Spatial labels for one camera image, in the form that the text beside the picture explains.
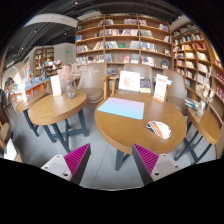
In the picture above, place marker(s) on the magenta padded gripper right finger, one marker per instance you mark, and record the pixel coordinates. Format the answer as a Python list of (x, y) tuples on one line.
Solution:
[(152, 166)]

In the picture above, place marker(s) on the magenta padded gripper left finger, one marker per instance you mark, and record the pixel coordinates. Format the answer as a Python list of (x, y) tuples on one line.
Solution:
[(70, 167)]

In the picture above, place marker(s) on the orange white patterned mouse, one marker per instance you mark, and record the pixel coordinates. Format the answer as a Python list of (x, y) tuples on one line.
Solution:
[(159, 128)]

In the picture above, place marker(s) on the pastel blue pink mouse pad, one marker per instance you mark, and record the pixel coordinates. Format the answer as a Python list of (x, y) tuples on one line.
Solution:
[(123, 107)]

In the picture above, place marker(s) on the round wooden table centre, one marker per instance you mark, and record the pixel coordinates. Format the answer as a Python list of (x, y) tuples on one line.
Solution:
[(121, 132)]

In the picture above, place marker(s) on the round wooden table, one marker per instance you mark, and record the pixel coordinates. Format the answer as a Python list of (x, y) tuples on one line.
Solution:
[(121, 132), (52, 113)]

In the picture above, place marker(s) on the round wooden table left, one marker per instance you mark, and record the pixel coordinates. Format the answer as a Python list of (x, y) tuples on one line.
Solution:
[(52, 113)]

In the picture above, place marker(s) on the wooden table right edge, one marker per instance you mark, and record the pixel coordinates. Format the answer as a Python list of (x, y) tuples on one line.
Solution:
[(206, 128)]

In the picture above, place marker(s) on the small wooden table far left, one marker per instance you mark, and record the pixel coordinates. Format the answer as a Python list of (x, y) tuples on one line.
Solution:
[(25, 106)]

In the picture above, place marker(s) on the beige chair right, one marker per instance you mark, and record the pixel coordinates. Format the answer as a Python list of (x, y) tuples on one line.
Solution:
[(176, 94)]

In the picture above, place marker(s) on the beige chair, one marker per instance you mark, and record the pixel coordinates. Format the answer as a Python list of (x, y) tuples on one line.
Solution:
[(176, 94), (95, 82), (145, 72)]

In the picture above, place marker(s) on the beige chair left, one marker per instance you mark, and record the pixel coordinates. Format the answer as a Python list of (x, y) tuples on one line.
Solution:
[(95, 82)]

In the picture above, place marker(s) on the white sign stand red text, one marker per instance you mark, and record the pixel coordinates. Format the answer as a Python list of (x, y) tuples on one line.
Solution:
[(160, 87)]

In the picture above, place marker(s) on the white sign card left table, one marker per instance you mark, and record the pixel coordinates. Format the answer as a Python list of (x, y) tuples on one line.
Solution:
[(55, 84)]

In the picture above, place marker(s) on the white picture board on chair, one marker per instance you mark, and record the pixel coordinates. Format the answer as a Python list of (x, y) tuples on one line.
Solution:
[(129, 81)]

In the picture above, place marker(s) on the glass vase with pink flowers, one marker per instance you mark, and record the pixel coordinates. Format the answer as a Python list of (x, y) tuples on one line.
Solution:
[(69, 73)]

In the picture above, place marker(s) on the beige chair centre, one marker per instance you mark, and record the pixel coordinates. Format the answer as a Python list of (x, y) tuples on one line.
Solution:
[(145, 72)]

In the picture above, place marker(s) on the distant wooden bookshelf left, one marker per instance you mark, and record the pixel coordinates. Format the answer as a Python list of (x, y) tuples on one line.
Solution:
[(41, 57)]

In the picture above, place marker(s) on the large wooden bookshelf back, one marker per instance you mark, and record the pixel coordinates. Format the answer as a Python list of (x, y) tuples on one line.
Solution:
[(117, 39)]

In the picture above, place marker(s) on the wooden bookshelf right wall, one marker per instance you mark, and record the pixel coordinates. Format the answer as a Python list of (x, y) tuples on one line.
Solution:
[(197, 61)]

